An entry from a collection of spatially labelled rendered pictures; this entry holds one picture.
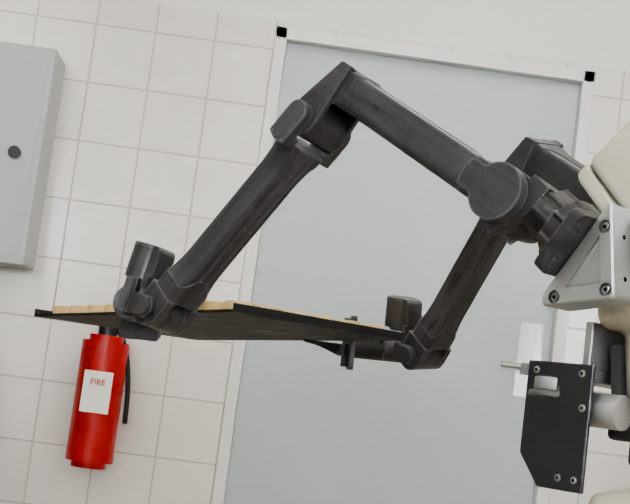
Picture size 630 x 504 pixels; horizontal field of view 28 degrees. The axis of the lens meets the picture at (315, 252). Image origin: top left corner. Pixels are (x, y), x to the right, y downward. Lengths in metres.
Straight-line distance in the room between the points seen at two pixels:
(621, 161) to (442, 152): 0.23
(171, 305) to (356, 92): 0.43
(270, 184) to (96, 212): 2.40
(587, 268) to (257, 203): 0.57
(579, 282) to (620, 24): 3.05
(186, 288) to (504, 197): 0.57
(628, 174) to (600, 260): 0.20
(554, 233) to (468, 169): 0.17
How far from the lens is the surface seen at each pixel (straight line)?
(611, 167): 1.67
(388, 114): 1.75
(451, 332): 2.32
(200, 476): 4.17
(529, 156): 2.15
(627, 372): 1.65
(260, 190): 1.86
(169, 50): 4.30
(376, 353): 2.40
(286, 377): 4.19
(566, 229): 1.48
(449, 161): 1.66
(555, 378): 1.64
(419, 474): 4.24
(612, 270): 1.48
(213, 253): 1.89
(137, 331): 2.10
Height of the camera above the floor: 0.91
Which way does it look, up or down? 6 degrees up
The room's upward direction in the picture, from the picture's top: 8 degrees clockwise
